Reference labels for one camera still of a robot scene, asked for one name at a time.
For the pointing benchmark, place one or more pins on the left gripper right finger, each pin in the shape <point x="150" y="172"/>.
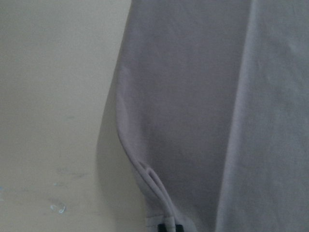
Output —
<point x="179" y="228"/>

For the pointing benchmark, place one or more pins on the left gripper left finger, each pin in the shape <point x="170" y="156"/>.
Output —
<point x="161" y="228"/>

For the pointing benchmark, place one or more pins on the brown t-shirt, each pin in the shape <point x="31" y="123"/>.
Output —
<point x="212" y="108"/>

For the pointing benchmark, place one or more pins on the brown paper table cover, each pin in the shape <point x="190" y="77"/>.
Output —
<point x="62" y="168"/>

